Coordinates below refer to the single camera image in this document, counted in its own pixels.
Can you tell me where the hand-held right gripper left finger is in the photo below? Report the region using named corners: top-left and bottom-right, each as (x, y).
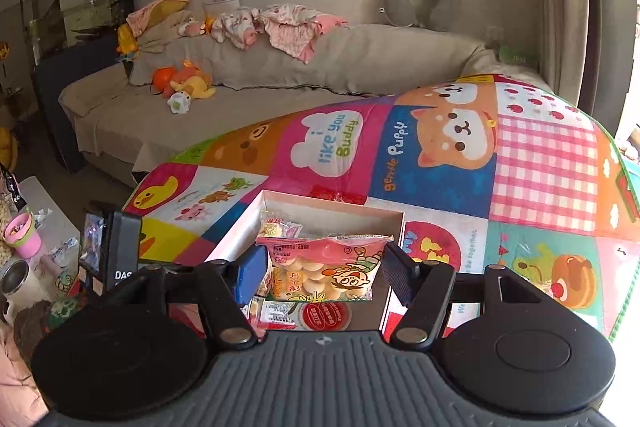
top-left (107, 247), bottom-right (271, 352)

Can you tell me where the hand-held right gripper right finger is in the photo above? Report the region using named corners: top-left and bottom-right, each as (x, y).
top-left (382, 243), bottom-right (545, 352)

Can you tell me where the pink biscuit packet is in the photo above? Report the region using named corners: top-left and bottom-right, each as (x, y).
top-left (255, 234), bottom-right (396, 304)

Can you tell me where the white cardboard box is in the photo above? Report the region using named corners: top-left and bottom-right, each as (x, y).
top-left (202, 189), bottom-right (406, 334)

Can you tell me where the red label snack packet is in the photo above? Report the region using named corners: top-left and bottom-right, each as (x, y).
top-left (297, 301), bottom-right (352, 332)

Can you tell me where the white barcode snack packet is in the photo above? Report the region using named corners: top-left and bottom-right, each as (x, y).
top-left (248, 296), bottom-right (301, 327)

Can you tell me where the small pink candy packet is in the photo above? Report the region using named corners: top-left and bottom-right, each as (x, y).
top-left (262, 211), bottom-right (302, 239)

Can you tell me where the green round toy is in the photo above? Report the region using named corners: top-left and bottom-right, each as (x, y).
top-left (42, 296), bottom-right (83, 334)

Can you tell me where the white low table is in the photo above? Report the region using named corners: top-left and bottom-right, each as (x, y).
top-left (0, 176), bottom-right (85, 310)

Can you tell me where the pink and green cup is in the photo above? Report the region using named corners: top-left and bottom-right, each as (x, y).
top-left (4, 212), bottom-right (35, 251)

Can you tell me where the steel mug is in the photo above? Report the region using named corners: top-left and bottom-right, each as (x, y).
top-left (0, 259), bottom-right (43, 305)

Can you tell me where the bag of white balls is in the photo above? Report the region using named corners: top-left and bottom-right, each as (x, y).
top-left (0, 196), bottom-right (14, 260)

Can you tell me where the colourful printed blanket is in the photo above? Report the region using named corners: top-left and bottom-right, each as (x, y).
top-left (122, 74), bottom-right (640, 344)

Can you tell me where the brown fuzzy object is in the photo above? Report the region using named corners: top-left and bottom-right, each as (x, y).
top-left (12, 302), bottom-right (52, 360)

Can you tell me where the black bag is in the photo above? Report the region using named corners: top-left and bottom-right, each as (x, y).
top-left (0, 161), bottom-right (27, 214)

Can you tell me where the dark cabinet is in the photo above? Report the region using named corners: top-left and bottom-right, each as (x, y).
top-left (33, 32), bottom-right (128, 174)

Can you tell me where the small white toy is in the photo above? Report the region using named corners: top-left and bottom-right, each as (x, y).
top-left (167, 92), bottom-right (192, 114)

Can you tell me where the person's pink clothing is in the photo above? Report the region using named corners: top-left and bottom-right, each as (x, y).
top-left (0, 321), bottom-right (49, 427)

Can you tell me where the orange plush toy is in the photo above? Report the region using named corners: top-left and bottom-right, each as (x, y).
top-left (152, 62), bottom-right (217, 100)

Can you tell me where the yellow plush toy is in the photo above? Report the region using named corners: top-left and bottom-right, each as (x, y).
top-left (116, 24), bottom-right (139, 56)

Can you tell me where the beige sofa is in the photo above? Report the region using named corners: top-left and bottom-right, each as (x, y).
top-left (59, 24), bottom-right (551, 188)

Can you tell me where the beige cloth bundle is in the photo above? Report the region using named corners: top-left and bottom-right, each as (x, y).
top-left (135, 11), bottom-right (197, 58)

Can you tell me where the glass fish tank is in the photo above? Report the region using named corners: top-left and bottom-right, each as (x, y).
top-left (29, 0), bottom-right (135, 64)

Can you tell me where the pink and yellow cloth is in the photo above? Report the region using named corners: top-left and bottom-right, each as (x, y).
top-left (126, 0), bottom-right (193, 38)

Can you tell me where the pile of pink clothes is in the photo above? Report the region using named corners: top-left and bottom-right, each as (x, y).
top-left (177, 4), bottom-right (349, 64)

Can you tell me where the green cloth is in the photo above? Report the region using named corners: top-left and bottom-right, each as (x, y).
top-left (497, 44), bottom-right (540, 68)

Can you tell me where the white round container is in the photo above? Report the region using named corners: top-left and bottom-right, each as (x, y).
top-left (203, 0), bottom-right (240, 16)

